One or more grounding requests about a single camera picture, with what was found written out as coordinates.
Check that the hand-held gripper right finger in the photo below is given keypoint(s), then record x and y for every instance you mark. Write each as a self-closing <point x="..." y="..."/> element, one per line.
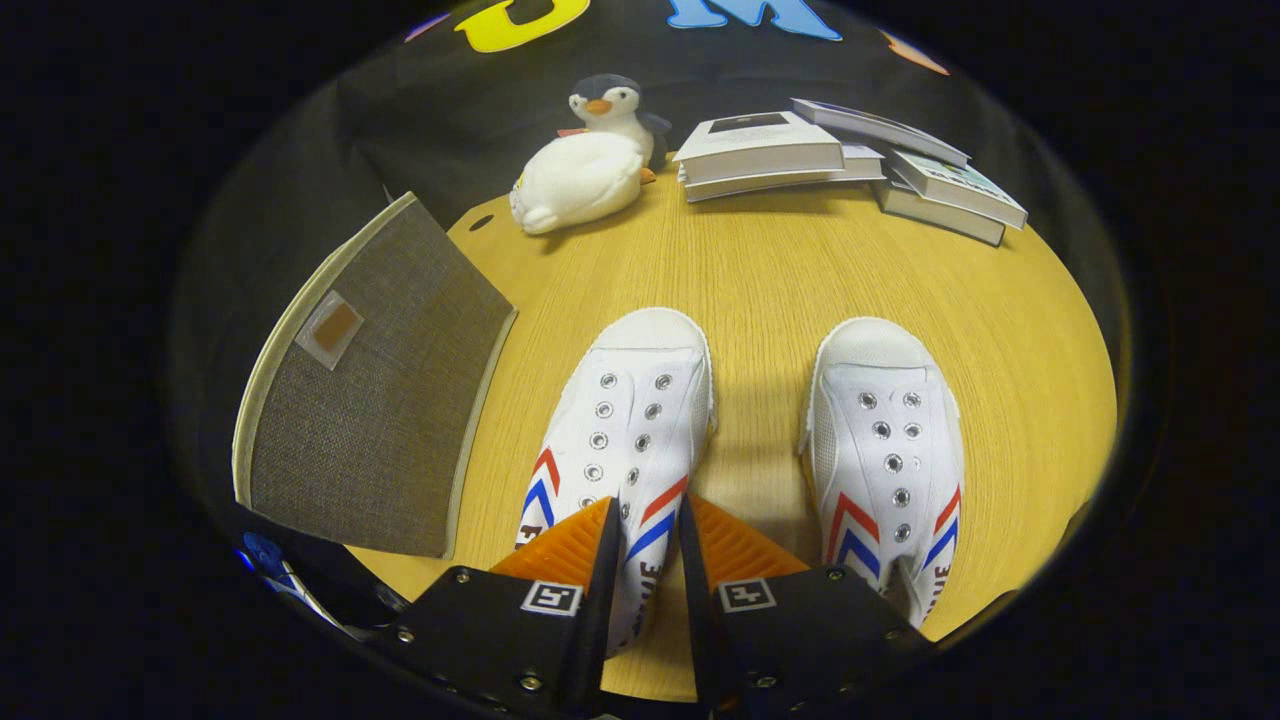
<point x="800" y="630"/>

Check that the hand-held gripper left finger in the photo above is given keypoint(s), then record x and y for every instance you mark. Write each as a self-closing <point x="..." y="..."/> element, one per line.
<point x="500" y="630"/>

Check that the white striped canvas shoe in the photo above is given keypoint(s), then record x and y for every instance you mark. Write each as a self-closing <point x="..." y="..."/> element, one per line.
<point x="885" y="440"/>
<point x="630" y="400"/>

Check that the grey fabric storage box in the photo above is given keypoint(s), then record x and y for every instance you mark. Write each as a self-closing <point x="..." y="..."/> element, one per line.
<point x="390" y="400"/>

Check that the blue lit screen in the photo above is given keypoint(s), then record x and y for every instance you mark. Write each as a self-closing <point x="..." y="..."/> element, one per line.
<point x="262" y="553"/>

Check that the dark grey book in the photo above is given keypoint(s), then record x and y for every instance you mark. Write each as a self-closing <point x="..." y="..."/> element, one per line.
<point x="940" y="220"/>

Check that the white round plush toy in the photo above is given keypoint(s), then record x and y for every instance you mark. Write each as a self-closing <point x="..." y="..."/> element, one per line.
<point x="580" y="180"/>

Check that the plain white book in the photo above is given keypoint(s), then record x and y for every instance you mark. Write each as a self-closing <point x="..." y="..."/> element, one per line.
<point x="862" y="165"/>

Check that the book with pale teal cover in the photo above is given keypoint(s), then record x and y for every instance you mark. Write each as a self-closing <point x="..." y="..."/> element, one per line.
<point x="960" y="185"/>

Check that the white book with dark portrait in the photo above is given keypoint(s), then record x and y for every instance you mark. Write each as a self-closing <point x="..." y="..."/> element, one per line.
<point x="760" y="150"/>

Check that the book with blue picture cover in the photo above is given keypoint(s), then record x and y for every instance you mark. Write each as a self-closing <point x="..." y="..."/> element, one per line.
<point x="880" y="128"/>

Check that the black backdrop cloth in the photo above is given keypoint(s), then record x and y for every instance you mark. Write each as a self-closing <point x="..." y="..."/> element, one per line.
<point x="450" y="110"/>

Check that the grey penguin plush toy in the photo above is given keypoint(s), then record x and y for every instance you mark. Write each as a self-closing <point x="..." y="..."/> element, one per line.
<point x="615" y="110"/>

